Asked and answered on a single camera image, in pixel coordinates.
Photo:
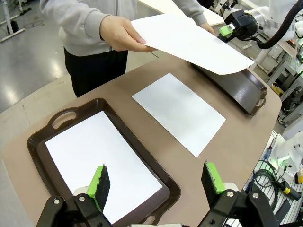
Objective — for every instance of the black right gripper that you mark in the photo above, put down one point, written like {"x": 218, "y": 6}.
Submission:
{"x": 246, "y": 26}

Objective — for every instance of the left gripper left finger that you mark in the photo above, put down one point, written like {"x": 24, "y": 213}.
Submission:
{"x": 99, "y": 186}

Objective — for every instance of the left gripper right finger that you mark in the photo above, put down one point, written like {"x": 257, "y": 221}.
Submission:
{"x": 211, "y": 182}

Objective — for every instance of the white A4 paper sheet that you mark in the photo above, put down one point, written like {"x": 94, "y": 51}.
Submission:
{"x": 189, "y": 40}
{"x": 94, "y": 153}

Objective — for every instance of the white A4 paper stack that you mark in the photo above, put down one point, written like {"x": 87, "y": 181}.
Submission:
{"x": 177, "y": 113}

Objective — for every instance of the person's right forearm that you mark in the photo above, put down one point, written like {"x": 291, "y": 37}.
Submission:
{"x": 78, "y": 23}

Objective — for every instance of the person's left forearm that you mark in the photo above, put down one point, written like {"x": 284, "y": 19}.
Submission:
{"x": 189, "y": 9}

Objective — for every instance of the person's left hand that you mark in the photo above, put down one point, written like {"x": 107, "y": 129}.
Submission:
{"x": 208, "y": 27}

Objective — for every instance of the person's right hand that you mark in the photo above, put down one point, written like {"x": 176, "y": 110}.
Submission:
{"x": 118, "y": 33}

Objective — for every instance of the white table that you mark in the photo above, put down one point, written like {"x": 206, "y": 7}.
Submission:
{"x": 161, "y": 6}

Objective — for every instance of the black yellow handheld device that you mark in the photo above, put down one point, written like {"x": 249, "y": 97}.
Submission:
{"x": 292, "y": 192}

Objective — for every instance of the yellow emergency stop box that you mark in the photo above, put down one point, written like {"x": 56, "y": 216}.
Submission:
{"x": 300, "y": 177}

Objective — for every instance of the person in grey hoodie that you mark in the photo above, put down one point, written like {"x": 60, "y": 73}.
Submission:
{"x": 78, "y": 66}

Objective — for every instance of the aluminium frame rack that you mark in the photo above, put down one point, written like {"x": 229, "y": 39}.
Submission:
{"x": 291, "y": 78}

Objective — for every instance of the white desk frame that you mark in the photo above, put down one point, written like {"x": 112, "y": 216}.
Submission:
{"x": 7, "y": 19}

